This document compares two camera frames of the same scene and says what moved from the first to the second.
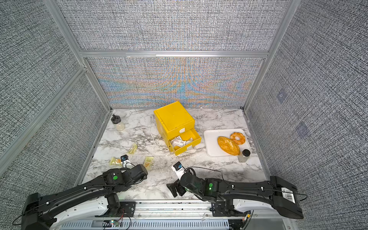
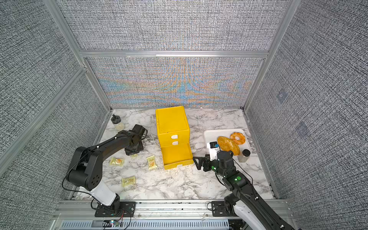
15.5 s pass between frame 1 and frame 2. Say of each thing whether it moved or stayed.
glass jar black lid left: stayed
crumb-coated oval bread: stayed
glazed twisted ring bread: stayed
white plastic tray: stayed
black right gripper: moved
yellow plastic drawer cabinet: moved
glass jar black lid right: stayed
